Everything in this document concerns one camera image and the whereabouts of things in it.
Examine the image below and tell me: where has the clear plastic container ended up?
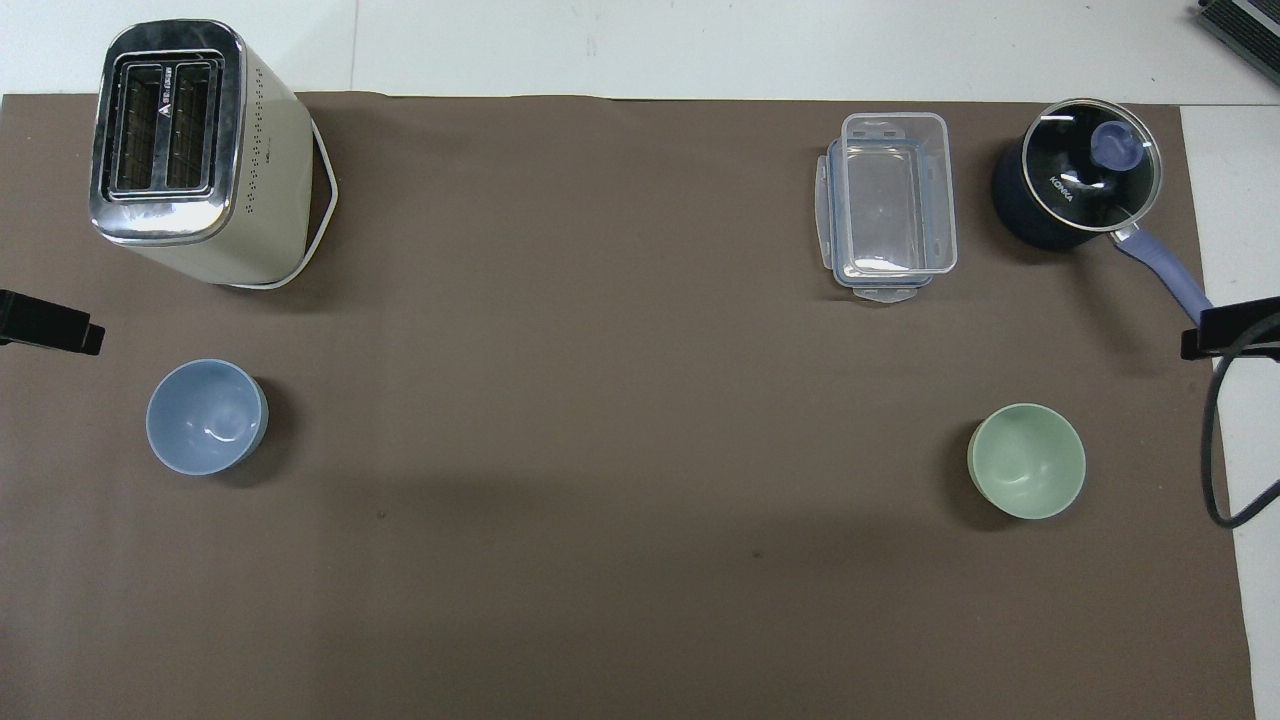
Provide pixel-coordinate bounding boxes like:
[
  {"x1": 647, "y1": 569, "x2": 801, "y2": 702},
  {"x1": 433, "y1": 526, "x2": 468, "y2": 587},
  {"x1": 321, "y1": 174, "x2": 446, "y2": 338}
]
[{"x1": 831, "y1": 112, "x2": 959, "y2": 281}]

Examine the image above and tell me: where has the cream two-slot toaster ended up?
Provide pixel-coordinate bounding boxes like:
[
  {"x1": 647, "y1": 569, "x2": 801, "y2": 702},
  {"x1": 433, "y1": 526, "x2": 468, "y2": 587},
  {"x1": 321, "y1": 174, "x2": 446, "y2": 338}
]
[{"x1": 89, "y1": 19, "x2": 339, "y2": 291}]

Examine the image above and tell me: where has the dark blue saucepan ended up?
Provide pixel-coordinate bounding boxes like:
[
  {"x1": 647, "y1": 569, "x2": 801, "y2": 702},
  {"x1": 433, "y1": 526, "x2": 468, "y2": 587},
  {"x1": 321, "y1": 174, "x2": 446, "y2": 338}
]
[{"x1": 992, "y1": 98, "x2": 1215, "y2": 326}]

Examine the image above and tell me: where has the clear container lid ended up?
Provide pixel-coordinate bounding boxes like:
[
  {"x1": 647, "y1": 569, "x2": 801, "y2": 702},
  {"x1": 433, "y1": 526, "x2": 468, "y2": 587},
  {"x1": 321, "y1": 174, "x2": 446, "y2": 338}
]
[{"x1": 815, "y1": 138, "x2": 936, "y2": 305}]

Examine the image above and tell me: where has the black stand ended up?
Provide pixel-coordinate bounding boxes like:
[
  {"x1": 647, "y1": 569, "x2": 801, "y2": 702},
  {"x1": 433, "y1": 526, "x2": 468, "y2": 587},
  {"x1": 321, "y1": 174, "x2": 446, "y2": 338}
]
[
  {"x1": 0, "y1": 289, "x2": 106, "y2": 357},
  {"x1": 1180, "y1": 297, "x2": 1280, "y2": 362}
]

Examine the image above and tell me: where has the grey ribbed device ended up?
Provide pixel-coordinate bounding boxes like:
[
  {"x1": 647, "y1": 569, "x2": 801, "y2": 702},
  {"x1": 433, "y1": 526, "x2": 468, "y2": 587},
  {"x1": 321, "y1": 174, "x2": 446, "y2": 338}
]
[{"x1": 1197, "y1": 0, "x2": 1280, "y2": 73}]

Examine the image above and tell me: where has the black cable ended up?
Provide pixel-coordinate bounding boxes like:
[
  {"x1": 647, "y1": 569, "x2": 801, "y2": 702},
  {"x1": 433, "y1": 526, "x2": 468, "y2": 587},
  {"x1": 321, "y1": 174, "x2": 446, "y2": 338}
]
[{"x1": 1201, "y1": 312, "x2": 1280, "y2": 530}]

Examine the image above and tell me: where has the blue bowl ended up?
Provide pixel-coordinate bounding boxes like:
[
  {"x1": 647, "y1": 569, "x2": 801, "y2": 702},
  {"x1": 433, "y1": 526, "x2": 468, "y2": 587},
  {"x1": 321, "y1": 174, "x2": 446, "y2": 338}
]
[{"x1": 146, "y1": 359, "x2": 269, "y2": 476}]

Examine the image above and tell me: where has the glass saucepan lid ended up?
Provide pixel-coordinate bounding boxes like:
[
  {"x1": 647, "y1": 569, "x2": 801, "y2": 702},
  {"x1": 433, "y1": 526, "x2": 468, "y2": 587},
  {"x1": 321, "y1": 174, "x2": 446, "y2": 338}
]
[{"x1": 1021, "y1": 98, "x2": 1164, "y2": 235}]

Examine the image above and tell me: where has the green bowl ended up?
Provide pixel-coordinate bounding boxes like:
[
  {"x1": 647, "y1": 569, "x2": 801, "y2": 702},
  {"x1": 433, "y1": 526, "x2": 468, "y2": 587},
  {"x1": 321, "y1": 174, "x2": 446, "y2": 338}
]
[{"x1": 967, "y1": 403, "x2": 1087, "y2": 521}]

